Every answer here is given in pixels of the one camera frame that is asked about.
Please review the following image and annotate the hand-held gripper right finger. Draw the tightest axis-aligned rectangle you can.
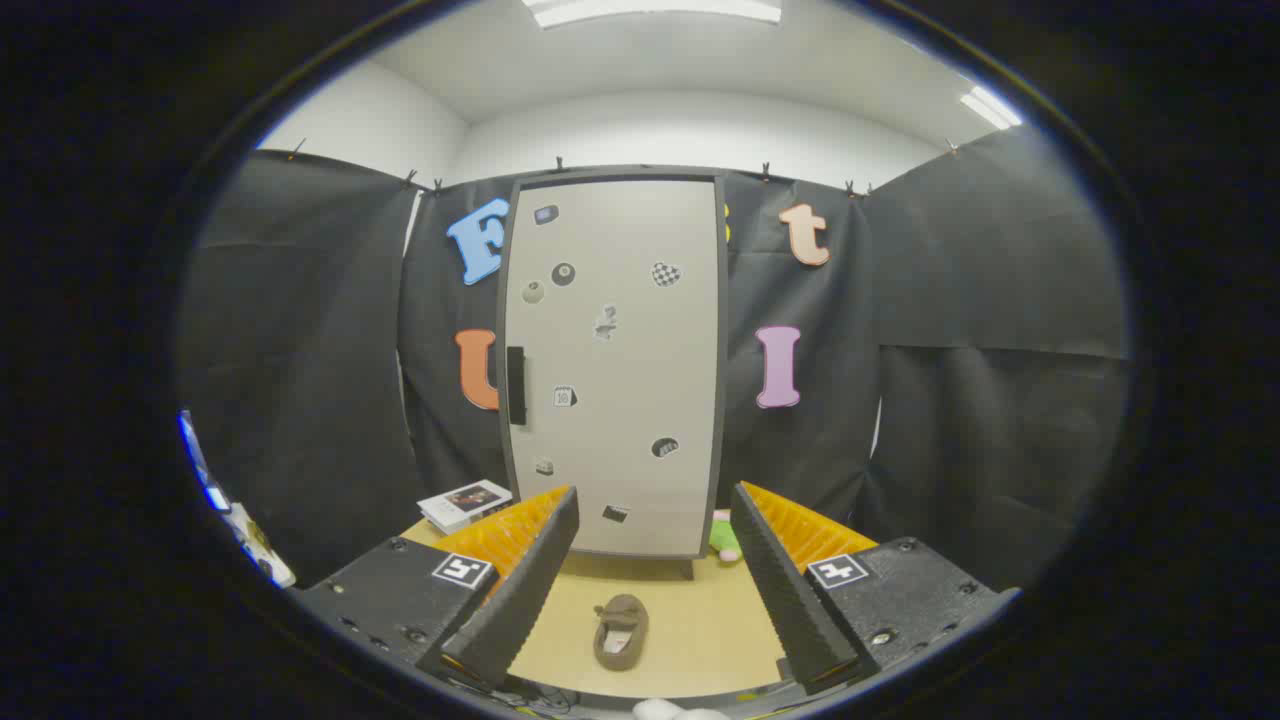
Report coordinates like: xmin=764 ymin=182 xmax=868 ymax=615
xmin=730 ymin=480 xmax=1021 ymax=696

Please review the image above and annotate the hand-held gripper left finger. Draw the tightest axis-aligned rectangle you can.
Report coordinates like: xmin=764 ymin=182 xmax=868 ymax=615
xmin=295 ymin=485 xmax=581 ymax=691

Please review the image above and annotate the brown fuzzy shoe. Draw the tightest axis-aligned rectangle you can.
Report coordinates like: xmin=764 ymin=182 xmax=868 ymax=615
xmin=593 ymin=594 xmax=650 ymax=671

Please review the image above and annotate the grey shoe cabinet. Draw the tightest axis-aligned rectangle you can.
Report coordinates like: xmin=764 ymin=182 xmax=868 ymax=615
xmin=497 ymin=165 xmax=729 ymax=581

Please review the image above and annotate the green pink plush toy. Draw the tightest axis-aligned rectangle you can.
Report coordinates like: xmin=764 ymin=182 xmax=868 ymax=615
xmin=708 ymin=510 xmax=746 ymax=563

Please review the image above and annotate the white blue printed board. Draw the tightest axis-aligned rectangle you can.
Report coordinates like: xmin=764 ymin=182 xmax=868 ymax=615
xmin=178 ymin=408 xmax=297 ymax=589

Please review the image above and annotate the row of black cloth clips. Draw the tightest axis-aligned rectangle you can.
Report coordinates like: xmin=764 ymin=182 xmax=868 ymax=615
xmin=285 ymin=135 xmax=963 ymax=199

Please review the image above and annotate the ceiling light panel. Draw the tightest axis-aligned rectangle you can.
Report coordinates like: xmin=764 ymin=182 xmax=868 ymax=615
xmin=960 ymin=85 xmax=1024 ymax=131
xmin=520 ymin=0 xmax=783 ymax=29

